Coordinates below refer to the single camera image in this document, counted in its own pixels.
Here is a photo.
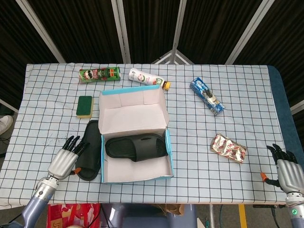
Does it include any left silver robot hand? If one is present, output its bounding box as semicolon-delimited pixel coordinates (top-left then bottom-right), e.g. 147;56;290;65
47;135;90;180

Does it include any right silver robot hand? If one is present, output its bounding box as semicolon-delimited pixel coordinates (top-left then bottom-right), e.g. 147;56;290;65
260;143;304;193

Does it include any black rubber slipper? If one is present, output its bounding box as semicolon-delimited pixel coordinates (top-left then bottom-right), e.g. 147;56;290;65
104;133;168;163
75;120;102;181

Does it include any light blue shoe box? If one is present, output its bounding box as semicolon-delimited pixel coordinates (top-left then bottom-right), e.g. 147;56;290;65
98;85;174;183

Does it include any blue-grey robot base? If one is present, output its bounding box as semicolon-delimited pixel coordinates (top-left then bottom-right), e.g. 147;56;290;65
99;203;198;228

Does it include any blue Oreo cookie pack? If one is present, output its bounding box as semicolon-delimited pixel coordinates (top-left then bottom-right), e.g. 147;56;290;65
189;77;226;116

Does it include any red patterned bag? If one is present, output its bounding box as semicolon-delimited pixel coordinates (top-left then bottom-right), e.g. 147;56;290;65
47;203;102;228

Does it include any green yellow sponge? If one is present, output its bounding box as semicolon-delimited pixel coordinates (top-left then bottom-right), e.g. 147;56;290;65
76;95;95;119

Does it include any gold red snack wrapper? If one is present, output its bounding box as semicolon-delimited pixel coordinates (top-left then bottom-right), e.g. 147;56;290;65
210;133;247;164

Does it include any blue padded table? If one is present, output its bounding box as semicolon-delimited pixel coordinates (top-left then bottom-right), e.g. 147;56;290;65
267;65;304;205

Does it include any white grid tablecloth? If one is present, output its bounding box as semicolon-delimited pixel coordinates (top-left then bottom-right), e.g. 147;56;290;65
0;63;285;211

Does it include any metal table leg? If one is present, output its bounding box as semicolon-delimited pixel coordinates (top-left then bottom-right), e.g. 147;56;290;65
208;203;216;228

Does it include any green Pringles can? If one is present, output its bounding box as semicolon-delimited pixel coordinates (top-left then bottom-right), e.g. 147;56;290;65
79;66;122;85

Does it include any brown paper bag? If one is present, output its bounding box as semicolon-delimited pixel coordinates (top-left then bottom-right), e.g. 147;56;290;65
155;203;185;217

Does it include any white drink bottle yellow cap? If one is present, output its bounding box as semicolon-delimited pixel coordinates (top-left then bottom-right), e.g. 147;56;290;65
128;68;171;90

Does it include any black corrugated partition panel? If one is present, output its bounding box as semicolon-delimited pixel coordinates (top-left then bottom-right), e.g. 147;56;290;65
0;0;60;112
123;0;181;64
177;0;262;64
234;0;304;114
26;0;125;64

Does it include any metal partition base foot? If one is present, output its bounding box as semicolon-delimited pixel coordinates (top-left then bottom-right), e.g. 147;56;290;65
151;49;194;65

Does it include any white partition frame bar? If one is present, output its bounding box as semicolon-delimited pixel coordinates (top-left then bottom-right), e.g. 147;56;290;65
289;99;304;114
0;98;19;112

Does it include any white partition frame post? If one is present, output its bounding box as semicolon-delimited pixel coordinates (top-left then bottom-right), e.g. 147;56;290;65
225;0;270;64
170;0;187;64
111;0;132;64
16;0;66;64

